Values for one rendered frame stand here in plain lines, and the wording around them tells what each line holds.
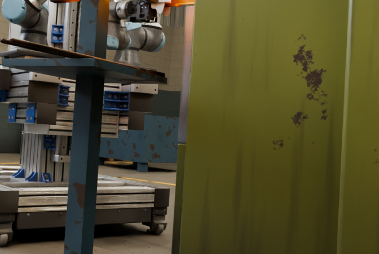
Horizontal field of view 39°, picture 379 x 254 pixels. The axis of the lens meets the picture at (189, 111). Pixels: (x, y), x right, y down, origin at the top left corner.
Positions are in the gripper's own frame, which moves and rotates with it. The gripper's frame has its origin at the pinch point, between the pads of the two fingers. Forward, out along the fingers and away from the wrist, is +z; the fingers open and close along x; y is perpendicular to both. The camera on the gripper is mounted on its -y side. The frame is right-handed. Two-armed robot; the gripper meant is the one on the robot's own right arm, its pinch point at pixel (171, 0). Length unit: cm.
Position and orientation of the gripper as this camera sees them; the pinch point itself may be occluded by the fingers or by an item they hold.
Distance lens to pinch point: 211.0
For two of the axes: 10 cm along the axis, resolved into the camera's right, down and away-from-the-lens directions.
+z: 8.4, 0.4, -5.4
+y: -0.7, 10.0, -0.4
